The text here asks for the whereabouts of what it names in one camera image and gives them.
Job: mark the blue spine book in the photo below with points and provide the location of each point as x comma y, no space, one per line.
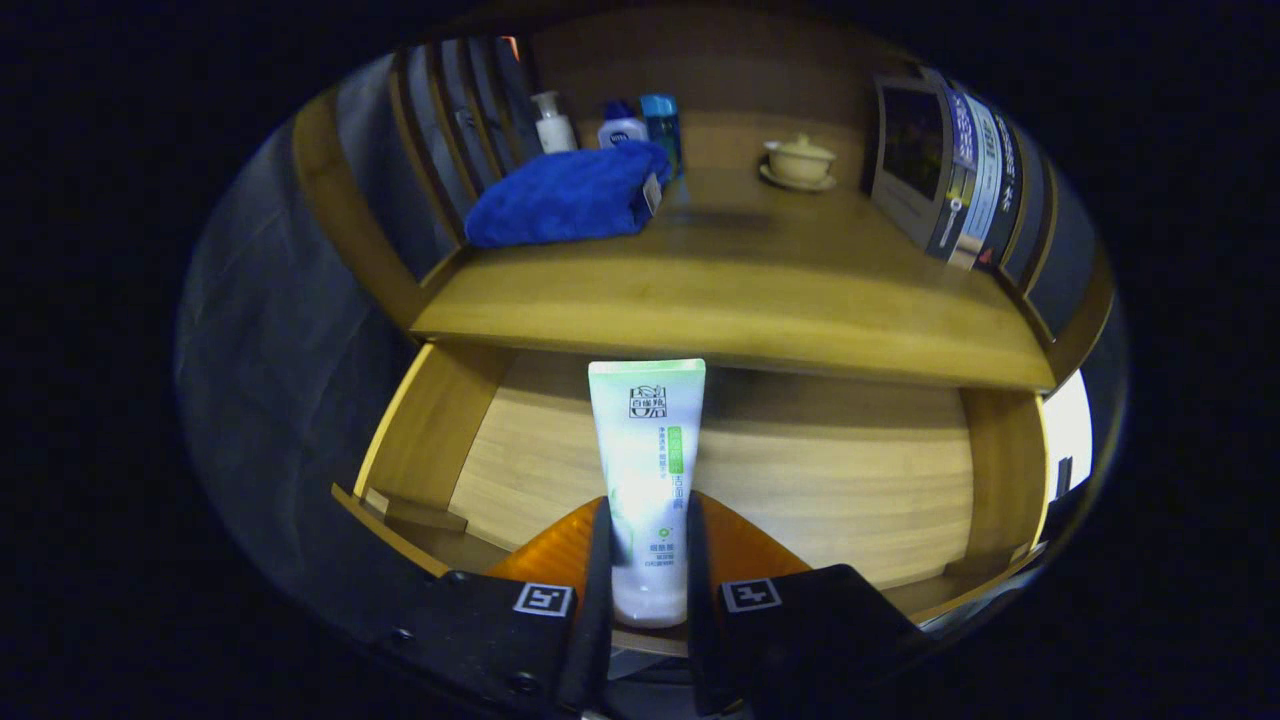
910,150

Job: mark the black spine book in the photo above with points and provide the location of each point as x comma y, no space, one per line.
1015,215

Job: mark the teal bottle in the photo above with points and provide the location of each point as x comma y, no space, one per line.
660,125

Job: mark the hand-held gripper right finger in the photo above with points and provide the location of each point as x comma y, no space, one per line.
698,580

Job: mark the white pump bottle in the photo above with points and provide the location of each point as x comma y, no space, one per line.
555,130

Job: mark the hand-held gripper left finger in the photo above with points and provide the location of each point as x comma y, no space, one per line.
598,580

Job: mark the tan saucer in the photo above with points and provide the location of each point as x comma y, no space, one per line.
798,185

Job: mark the wooden drawer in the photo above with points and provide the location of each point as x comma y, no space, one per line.
800,470

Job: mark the blue folded towel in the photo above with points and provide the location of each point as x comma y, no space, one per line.
560,200

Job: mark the white green cleanser tube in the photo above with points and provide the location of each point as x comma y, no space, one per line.
648,450

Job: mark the white bottle with blue cap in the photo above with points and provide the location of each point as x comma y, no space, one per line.
620,133

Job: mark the tan lidded tea cup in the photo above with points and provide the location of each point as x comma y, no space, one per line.
800,160

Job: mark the wooden countertop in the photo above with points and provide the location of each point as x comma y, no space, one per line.
720,290

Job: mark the wooden cabinet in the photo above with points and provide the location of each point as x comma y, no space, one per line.
350,210

